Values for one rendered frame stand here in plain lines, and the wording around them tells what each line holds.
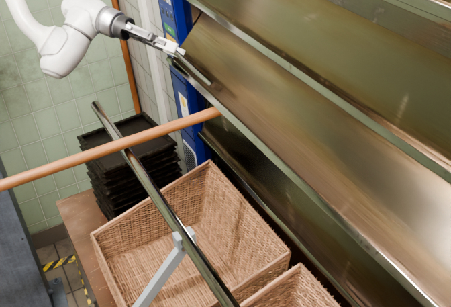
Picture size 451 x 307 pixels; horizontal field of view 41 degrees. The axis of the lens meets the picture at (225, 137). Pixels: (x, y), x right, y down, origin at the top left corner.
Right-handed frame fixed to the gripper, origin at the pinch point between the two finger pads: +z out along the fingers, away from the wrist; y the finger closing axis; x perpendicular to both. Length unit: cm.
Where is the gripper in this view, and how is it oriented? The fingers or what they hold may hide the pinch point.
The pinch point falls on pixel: (171, 48)
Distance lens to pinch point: 187.2
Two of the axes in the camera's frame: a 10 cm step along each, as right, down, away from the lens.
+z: 8.5, 4.0, -3.3
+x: -4.4, 9.0, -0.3
